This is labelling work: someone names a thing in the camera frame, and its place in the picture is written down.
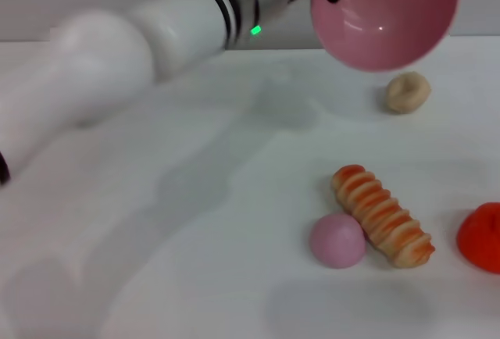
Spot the pink plastic bowl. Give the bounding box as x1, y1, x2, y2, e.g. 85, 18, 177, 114
310, 0, 460, 73

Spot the orange striped bread roll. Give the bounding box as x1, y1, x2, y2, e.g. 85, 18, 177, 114
331, 164, 436, 269

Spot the beige round bread bun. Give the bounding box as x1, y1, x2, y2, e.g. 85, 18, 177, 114
385, 73, 432, 114

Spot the pink round bun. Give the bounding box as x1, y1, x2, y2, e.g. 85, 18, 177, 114
309, 213, 367, 269

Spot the red pleated bun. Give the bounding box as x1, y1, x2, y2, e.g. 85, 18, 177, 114
456, 202, 500, 275

